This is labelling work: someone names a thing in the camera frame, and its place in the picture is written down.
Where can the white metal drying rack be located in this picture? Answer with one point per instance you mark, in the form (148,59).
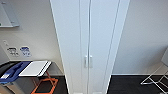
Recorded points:
(154,79)

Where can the orange folding frame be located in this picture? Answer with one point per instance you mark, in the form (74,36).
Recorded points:
(37,87)

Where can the grey wall-mounted board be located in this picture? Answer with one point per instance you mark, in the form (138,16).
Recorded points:
(7,15)

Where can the white wall sign blue print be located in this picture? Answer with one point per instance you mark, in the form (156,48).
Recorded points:
(26,51)

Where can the white wall sign black print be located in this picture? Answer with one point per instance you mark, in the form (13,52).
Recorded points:
(12,52)

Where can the blue plastic object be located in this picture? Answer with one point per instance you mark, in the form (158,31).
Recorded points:
(13,70)

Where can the small white wall socket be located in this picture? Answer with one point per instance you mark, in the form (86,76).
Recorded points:
(5,43)

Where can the flat white board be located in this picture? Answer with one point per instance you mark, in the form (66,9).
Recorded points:
(35,68)

